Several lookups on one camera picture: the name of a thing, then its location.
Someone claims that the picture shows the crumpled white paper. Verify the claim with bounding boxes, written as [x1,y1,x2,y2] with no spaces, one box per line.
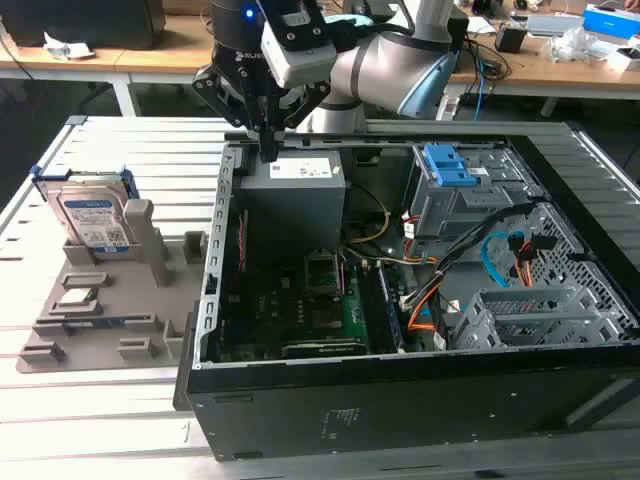
[42,31,96,62]

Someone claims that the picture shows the grey power supply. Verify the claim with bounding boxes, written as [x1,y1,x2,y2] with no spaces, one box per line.
[233,149,348,254]

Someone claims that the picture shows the grey metal drive cage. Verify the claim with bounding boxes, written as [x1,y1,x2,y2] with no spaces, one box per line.
[408,144,546,254]

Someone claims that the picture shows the black PC case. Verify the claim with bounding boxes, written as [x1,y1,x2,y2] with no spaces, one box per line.
[172,130,640,464]

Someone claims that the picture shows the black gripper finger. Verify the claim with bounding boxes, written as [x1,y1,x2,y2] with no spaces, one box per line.
[192,66,275,163]
[273,78,333,163]

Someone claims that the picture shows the black RAM slot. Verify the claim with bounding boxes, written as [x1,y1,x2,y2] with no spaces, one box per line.
[375,263,405,353]
[358,264,384,355]

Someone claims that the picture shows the flat grey box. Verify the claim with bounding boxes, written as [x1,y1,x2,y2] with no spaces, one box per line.
[526,13,586,37]

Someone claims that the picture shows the black box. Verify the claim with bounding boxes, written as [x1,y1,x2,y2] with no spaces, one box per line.
[0,0,167,51]

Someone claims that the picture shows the black tower computer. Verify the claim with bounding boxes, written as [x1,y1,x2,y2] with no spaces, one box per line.
[446,14,471,51]

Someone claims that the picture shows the hard disk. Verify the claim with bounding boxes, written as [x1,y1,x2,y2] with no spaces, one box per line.
[31,166,140,261]

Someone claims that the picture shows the green motherboard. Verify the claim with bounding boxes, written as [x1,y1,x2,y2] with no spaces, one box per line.
[217,244,416,362]

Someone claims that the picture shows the blue hanging cable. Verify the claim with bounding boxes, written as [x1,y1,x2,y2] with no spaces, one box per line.
[473,52,490,121]

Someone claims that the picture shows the pale grey wrist camera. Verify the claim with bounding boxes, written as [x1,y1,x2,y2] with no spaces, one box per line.
[258,0,337,90]

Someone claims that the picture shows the blue data wire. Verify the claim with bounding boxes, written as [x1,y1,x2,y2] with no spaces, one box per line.
[478,230,527,289]

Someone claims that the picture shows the metal socket cover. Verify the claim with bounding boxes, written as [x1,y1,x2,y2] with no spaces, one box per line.
[303,249,343,297]

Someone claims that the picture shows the black cable bundle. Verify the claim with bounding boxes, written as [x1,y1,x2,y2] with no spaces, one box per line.
[399,199,539,311]

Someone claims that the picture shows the small white box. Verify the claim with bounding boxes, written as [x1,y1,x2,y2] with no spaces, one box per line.
[606,46,640,72]

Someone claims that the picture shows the blue and white box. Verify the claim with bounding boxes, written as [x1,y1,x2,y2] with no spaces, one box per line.
[582,3,640,45]

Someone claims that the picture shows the silver CPU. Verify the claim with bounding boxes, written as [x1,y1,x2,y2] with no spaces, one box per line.
[56,288,99,308]

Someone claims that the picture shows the grey parts rack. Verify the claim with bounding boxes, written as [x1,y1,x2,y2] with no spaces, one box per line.
[16,198,211,375]

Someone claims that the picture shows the multicoloured wire bundle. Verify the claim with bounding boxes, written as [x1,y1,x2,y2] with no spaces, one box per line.
[399,212,442,269]

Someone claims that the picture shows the black graphics card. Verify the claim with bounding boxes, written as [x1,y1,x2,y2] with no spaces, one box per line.
[280,337,365,358]

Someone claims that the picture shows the clear plastic bag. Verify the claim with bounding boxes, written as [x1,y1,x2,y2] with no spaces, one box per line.
[542,27,619,65]

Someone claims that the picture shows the orange board wire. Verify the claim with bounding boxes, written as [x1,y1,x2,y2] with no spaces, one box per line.
[407,287,444,334]

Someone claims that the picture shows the CPU socket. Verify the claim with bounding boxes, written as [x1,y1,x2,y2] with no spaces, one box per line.
[310,305,347,335]

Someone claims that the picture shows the grey metal disk bay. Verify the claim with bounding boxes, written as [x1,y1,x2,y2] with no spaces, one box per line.
[448,285,624,351]

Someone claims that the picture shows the orange power wire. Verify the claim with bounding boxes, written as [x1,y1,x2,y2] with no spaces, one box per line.
[507,233,557,289]

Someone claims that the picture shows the blue RAM stick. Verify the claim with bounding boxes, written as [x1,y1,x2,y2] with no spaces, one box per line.
[62,314,127,331]

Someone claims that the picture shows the yellow cable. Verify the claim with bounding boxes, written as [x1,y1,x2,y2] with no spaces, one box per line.
[343,182,392,247]

